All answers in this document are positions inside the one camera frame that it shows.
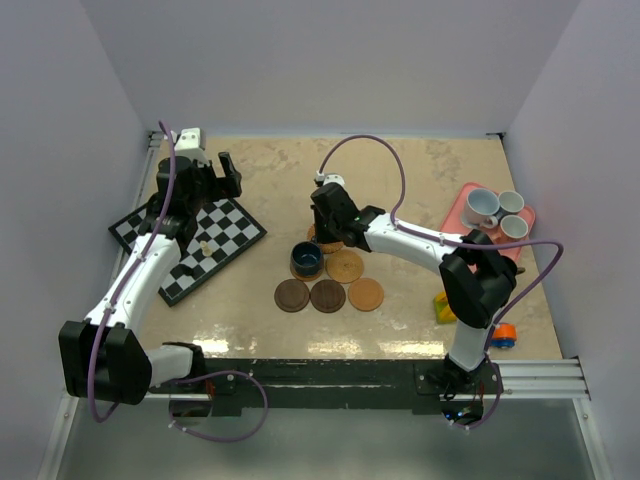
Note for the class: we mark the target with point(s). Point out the orange blue toy car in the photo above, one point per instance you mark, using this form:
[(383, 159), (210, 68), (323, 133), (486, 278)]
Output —
[(504, 336)]

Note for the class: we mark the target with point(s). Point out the light orange wooden coaster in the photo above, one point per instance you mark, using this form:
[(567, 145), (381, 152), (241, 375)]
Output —
[(365, 294)]

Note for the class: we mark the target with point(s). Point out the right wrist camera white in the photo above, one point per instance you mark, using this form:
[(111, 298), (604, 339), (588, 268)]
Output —
[(322, 178)]

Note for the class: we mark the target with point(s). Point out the black white chessboard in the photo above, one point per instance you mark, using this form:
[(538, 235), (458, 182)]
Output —
[(229, 230)]

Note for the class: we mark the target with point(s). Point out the yellow green wooden block toy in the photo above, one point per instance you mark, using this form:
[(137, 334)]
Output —
[(443, 312)]

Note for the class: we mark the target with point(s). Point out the grey white cup lower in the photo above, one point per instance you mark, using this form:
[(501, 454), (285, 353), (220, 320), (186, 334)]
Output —
[(514, 228)]

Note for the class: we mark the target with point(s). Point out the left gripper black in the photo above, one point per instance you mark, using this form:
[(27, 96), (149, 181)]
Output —
[(231, 187)]

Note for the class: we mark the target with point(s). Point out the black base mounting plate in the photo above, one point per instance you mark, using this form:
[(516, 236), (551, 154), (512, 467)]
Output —
[(420, 386)]

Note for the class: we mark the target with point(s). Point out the large white mug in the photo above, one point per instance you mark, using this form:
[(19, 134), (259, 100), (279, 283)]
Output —
[(481, 208)]

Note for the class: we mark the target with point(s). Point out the pink tray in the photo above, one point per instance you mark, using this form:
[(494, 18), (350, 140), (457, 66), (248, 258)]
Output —
[(454, 221)]

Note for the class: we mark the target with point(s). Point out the scalloped light cork coaster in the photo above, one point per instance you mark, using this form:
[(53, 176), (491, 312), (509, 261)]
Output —
[(330, 246)]

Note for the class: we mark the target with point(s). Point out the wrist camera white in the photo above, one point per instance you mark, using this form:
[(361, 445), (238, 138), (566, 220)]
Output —
[(322, 178), (189, 143)]

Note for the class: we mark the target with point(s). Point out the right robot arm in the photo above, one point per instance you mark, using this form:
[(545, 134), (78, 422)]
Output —
[(477, 280)]

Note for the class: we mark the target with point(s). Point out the dark blue cup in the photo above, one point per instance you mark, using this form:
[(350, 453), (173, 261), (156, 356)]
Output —
[(306, 259)]

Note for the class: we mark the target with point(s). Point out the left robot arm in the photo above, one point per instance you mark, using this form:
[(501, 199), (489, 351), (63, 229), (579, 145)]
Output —
[(101, 356)]

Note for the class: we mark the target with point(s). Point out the grey white cup upper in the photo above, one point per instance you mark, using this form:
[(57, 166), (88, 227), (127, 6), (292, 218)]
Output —
[(510, 203)]

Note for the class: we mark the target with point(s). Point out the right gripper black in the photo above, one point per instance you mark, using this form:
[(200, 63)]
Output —
[(320, 233)]

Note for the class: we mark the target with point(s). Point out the round light cork coaster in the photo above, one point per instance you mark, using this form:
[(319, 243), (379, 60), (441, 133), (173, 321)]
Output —
[(344, 266)]

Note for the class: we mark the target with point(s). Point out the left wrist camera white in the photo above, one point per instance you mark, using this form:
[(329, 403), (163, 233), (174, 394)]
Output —
[(189, 143)]

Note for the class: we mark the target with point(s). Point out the beige chess pawn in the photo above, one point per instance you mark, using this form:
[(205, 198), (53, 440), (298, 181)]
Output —
[(205, 248)]

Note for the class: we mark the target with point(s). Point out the dark brown wooden coaster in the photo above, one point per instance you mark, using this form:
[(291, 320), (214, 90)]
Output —
[(291, 295)]

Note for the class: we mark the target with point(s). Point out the grey white cup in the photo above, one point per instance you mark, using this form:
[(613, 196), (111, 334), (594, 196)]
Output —
[(514, 228), (510, 203)]

